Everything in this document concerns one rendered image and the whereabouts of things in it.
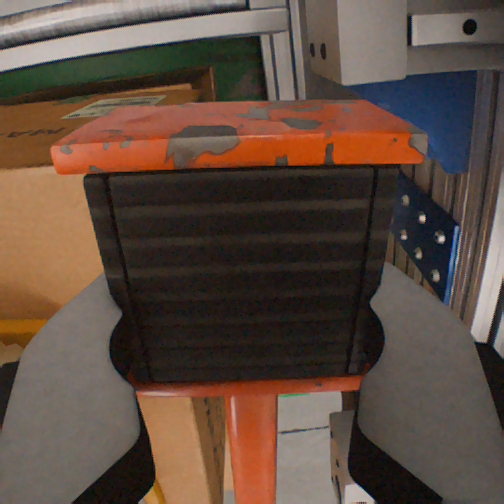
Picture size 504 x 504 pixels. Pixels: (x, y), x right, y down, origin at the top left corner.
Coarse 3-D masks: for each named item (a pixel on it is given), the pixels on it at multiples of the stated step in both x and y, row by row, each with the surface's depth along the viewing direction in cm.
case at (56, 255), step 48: (96, 96) 58; (144, 96) 54; (192, 96) 51; (0, 144) 31; (48, 144) 29; (0, 192) 25; (48, 192) 25; (0, 240) 27; (48, 240) 27; (0, 288) 29; (48, 288) 29; (192, 432) 38; (192, 480) 43
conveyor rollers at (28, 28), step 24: (96, 0) 52; (120, 0) 52; (144, 0) 52; (168, 0) 52; (192, 0) 52; (216, 0) 52; (240, 0) 52; (0, 24) 52; (24, 24) 52; (48, 24) 52; (72, 24) 53; (96, 24) 53; (120, 24) 54; (0, 48) 55
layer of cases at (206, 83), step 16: (128, 80) 85; (144, 80) 77; (160, 80) 72; (176, 80) 67; (192, 80) 63; (208, 80) 86; (32, 96) 84; (48, 96) 75; (64, 96) 68; (80, 96) 62; (208, 96) 84; (224, 480) 114
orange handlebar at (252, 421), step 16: (224, 400) 15; (240, 400) 14; (256, 400) 14; (272, 400) 15; (240, 416) 15; (256, 416) 15; (272, 416) 15; (240, 432) 15; (256, 432) 15; (272, 432) 16; (240, 448) 16; (256, 448) 16; (272, 448) 16; (240, 464) 17; (256, 464) 17; (272, 464) 17; (240, 480) 17; (256, 480) 17; (272, 480) 18; (240, 496) 18; (256, 496) 18; (272, 496) 19
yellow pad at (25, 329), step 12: (0, 324) 29; (12, 324) 29; (24, 324) 29; (36, 324) 29; (0, 336) 28; (12, 336) 28; (24, 336) 28; (24, 348) 29; (156, 480) 41; (156, 492) 41
